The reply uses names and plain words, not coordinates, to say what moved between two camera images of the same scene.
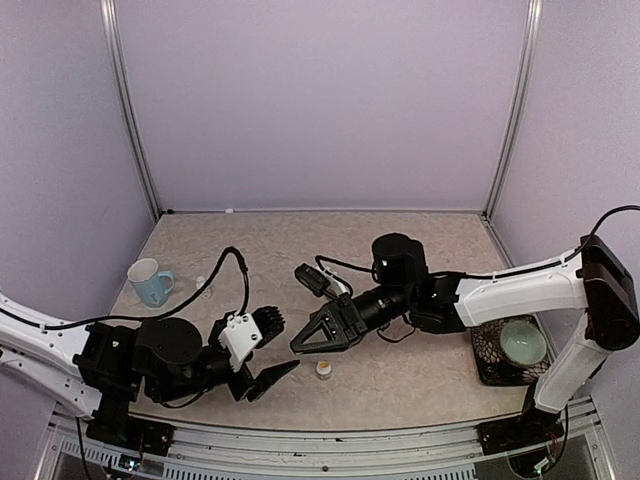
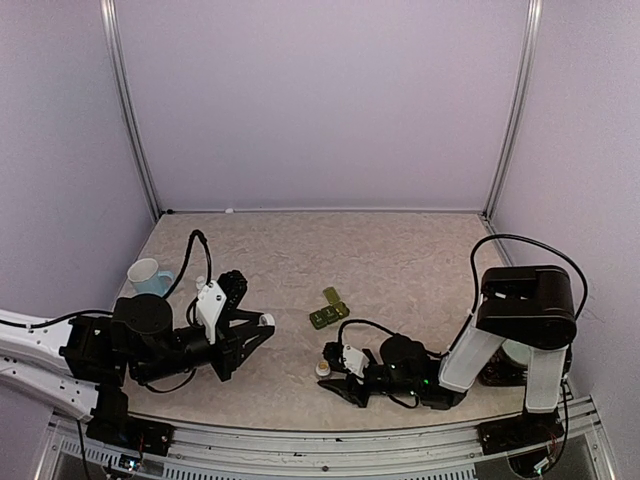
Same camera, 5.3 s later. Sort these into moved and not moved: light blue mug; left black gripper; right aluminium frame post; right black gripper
Moved: right black gripper; left black gripper
Not moved: light blue mug; right aluminium frame post
